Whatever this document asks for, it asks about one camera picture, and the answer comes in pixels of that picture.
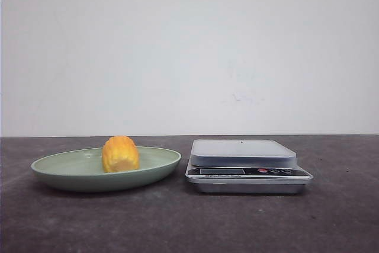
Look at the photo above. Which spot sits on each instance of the green shallow plate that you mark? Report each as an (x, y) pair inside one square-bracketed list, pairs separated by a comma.
[(82, 171)]

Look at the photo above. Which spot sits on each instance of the silver digital kitchen scale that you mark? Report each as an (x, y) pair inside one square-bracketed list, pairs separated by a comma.
[(251, 166)]

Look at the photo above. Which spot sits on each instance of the yellow corn cob piece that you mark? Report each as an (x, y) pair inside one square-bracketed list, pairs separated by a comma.
[(120, 154)]

